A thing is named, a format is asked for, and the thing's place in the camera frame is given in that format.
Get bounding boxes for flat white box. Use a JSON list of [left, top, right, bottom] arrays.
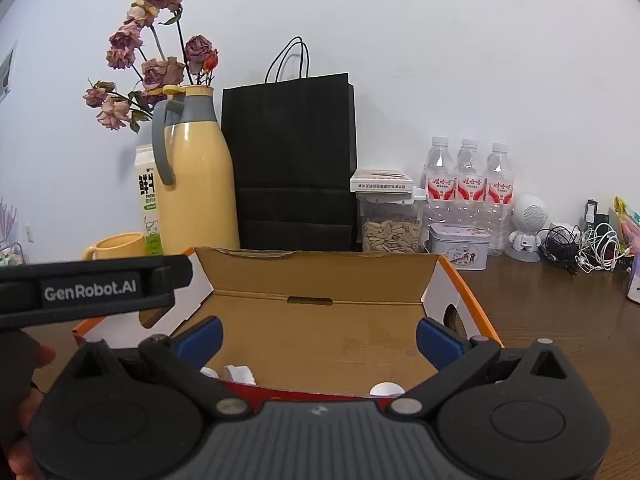
[[350, 168, 415, 192]]

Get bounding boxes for purple wall decal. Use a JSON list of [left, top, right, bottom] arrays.
[[0, 195, 21, 241]]

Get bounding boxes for clear water bottle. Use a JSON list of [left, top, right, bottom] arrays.
[[421, 136, 458, 226], [484, 142, 517, 257], [454, 138, 488, 228]]

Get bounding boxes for person's left hand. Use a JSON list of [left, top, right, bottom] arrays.
[[0, 332, 57, 480]]

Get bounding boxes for pale printed tin box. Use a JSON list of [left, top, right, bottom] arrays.
[[428, 223, 491, 272]]

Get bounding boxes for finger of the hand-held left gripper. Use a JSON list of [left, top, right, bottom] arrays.
[[150, 255, 194, 311]]

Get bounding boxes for red cardboard box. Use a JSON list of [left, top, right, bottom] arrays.
[[72, 246, 503, 403]]

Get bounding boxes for black paper bag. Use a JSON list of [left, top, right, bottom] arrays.
[[221, 36, 359, 252]]

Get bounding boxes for white robot speaker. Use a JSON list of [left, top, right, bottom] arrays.
[[507, 194, 551, 263]]

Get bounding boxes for black upright device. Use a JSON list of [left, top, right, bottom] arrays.
[[585, 199, 611, 233]]

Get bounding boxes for clear seed container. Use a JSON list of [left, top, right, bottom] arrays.
[[356, 187, 428, 253]]

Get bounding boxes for metal storage rack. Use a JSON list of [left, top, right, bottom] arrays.
[[0, 242, 26, 266]]

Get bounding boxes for white tangled cable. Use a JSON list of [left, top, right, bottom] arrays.
[[575, 222, 626, 273]]

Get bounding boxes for yellow thermos jug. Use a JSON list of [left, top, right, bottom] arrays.
[[151, 85, 241, 256]]

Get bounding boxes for white milk carton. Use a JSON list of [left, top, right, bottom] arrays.
[[135, 144, 166, 256]]

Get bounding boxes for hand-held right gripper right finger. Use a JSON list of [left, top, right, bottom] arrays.
[[390, 317, 572, 418]]

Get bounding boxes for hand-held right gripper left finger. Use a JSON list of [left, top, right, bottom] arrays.
[[65, 316, 253, 418]]

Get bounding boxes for black tangled cable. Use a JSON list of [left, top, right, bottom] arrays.
[[542, 227, 583, 276]]

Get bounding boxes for yellow mug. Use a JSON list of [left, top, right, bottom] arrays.
[[82, 232, 148, 262]]

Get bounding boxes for framed wall picture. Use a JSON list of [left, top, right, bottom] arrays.
[[0, 40, 20, 106]]

